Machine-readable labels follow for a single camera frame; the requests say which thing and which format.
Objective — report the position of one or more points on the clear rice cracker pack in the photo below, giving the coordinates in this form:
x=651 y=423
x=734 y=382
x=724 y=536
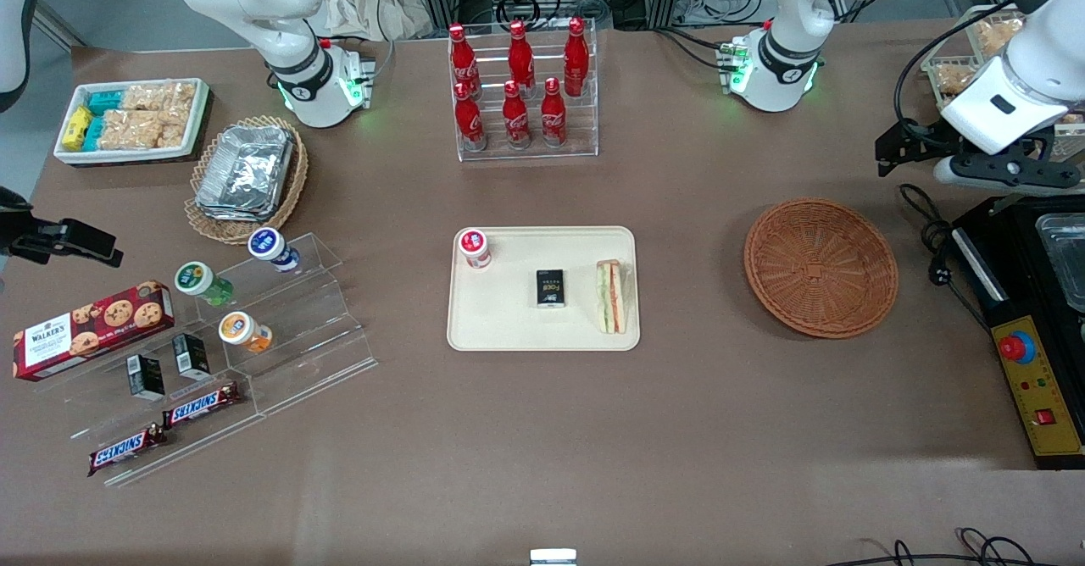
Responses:
x=174 y=128
x=131 y=130
x=157 y=96

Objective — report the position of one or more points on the yellow emergency stop control box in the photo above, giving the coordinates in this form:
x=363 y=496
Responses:
x=1038 y=388

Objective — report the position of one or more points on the brown round wicker basket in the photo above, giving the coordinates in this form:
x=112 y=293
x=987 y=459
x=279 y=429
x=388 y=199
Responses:
x=818 y=269

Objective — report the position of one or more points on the crumpled beige cloth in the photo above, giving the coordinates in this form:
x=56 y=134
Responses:
x=364 y=2

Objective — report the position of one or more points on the red Walkers cookie box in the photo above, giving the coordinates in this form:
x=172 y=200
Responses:
x=93 y=333

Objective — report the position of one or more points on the red lid yogurt bottle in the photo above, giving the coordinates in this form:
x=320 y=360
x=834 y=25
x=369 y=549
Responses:
x=475 y=247

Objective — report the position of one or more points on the clear acrylic bottle rack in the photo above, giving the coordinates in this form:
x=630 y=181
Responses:
x=585 y=125

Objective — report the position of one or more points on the white rectangular snack bin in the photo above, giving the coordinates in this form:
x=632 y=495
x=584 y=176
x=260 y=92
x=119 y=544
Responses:
x=199 y=117

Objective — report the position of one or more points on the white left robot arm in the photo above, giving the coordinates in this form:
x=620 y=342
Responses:
x=788 y=7

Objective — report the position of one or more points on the small black box white label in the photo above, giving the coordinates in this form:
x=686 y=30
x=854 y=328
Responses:
x=191 y=357
x=147 y=378

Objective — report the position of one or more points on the black countertop appliance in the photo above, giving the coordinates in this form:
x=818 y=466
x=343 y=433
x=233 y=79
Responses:
x=1017 y=278

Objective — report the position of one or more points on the triangular sandwich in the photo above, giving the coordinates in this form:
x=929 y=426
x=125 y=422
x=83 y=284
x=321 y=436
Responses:
x=612 y=296

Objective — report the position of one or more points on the orange lid yogurt bottle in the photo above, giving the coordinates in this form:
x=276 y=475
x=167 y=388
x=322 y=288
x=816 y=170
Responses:
x=240 y=330

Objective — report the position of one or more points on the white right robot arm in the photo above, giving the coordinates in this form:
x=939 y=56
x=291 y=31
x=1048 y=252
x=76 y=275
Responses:
x=280 y=7

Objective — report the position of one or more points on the clear acrylic step stand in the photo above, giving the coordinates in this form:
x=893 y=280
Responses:
x=314 y=337

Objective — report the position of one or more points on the small black box gold print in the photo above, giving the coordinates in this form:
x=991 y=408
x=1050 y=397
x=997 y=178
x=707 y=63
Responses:
x=551 y=289

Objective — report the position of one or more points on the green lid yogurt bottle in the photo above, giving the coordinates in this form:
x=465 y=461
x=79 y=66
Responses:
x=197 y=280

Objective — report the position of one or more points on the red cola bottle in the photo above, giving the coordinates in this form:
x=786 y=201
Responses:
x=553 y=117
x=520 y=58
x=463 y=62
x=469 y=121
x=515 y=121
x=576 y=62

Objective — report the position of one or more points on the grey metal bar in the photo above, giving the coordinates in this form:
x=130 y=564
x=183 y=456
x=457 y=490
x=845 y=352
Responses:
x=59 y=24

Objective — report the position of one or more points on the yellow snack pack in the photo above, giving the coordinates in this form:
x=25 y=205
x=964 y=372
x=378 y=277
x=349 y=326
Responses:
x=76 y=128

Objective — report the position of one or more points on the stack of foil trays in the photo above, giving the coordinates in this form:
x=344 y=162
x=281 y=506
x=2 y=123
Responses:
x=246 y=172

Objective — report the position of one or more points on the beige plastic serving tray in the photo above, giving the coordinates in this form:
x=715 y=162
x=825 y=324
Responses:
x=509 y=320

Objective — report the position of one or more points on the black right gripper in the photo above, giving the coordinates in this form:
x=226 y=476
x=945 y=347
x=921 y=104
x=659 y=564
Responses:
x=24 y=233

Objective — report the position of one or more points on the blue lid yogurt bottle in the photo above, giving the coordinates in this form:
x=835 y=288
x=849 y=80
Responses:
x=269 y=246

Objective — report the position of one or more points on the Snickers chocolate bar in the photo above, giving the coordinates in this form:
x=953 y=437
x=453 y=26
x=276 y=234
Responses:
x=202 y=405
x=127 y=449

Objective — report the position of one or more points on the light oval wicker basket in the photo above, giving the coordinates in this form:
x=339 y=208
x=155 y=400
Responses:
x=292 y=189

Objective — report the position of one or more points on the clear plastic container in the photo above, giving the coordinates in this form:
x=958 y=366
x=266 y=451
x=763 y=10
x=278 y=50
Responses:
x=1066 y=265

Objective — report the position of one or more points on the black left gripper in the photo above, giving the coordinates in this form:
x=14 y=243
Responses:
x=922 y=140

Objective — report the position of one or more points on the teal snack pack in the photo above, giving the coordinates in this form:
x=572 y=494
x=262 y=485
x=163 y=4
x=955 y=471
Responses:
x=105 y=102
x=94 y=132

